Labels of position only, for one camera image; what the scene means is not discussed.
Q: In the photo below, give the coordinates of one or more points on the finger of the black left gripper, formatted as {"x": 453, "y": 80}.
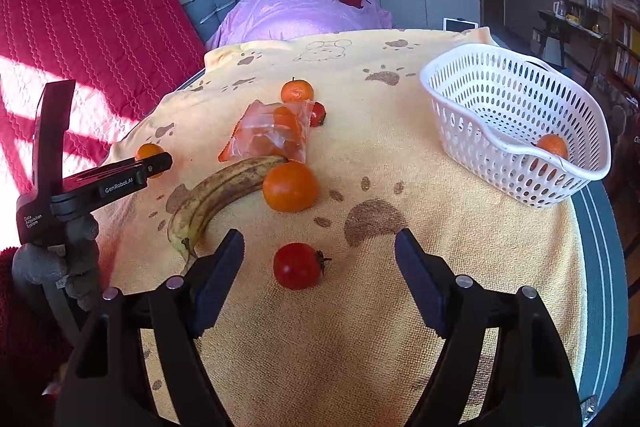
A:
{"x": 115, "y": 184}

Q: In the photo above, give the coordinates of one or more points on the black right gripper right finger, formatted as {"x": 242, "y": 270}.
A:
{"x": 503, "y": 362}

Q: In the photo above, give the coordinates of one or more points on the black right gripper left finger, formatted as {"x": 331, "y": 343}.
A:
{"x": 106, "y": 382}

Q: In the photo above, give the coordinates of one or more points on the small orange tangerine edge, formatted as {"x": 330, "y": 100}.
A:
{"x": 148, "y": 151}

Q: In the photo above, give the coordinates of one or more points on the spotted ripe banana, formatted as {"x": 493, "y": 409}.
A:
{"x": 219, "y": 190}

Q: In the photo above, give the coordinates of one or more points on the large orange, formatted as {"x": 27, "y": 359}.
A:
{"x": 290, "y": 187}

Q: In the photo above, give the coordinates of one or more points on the orange plastic bag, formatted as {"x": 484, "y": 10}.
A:
{"x": 276, "y": 129}

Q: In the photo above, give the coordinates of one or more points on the small orange tangerine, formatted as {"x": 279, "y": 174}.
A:
{"x": 553, "y": 144}

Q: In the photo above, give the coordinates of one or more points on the small red tomato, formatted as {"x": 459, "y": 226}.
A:
{"x": 318, "y": 115}

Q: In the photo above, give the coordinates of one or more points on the grey gloved left hand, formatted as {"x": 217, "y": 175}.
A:
{"x": 32, "y": 266}

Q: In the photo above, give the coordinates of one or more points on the grey blue bed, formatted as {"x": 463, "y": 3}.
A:
{"x": 607, "y": 305}

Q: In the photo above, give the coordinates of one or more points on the red quilted mattress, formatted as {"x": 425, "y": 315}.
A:
{"x": 124, "y": 56}

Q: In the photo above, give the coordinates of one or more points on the yellow paw print blanket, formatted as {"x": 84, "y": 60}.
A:
{"x": 351, "y": 350}

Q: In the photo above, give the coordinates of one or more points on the white plastic basket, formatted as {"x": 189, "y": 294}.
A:
{"x": 491, "y": 105}

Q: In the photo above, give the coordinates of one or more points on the purple duvet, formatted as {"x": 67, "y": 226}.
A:
{"x": 253, "y": 20}

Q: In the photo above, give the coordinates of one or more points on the wooden bookshelf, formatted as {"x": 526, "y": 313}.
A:
{"x": 625, "y": 47}

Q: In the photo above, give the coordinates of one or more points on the dark wooden desk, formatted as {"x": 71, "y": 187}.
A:
{"x": 560, "y": 29}

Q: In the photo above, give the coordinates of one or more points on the white tablet on stand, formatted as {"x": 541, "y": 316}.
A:
{"x": 458, "y": 24}

